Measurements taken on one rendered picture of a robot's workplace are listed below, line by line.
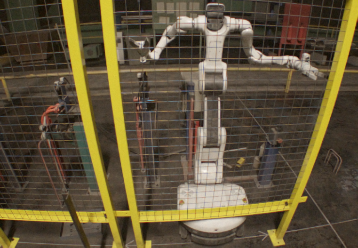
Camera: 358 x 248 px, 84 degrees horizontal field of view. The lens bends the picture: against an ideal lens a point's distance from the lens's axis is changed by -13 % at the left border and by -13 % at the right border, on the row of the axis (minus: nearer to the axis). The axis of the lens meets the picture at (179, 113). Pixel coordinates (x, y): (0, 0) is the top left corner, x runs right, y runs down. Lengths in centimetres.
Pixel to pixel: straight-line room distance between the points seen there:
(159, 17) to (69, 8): 597
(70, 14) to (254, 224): 202
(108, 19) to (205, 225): 141
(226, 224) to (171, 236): 52
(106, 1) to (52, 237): 188
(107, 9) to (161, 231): 170
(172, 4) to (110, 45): 598
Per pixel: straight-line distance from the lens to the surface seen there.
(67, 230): 223
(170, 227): 207
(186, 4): 696
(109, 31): 100
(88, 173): 229
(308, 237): 226
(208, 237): 185
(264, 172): 239
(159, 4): 692
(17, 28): 1133
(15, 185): 283
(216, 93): 173
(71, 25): 104
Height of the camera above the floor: 169
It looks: 27 degrees down
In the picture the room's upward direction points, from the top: straight up
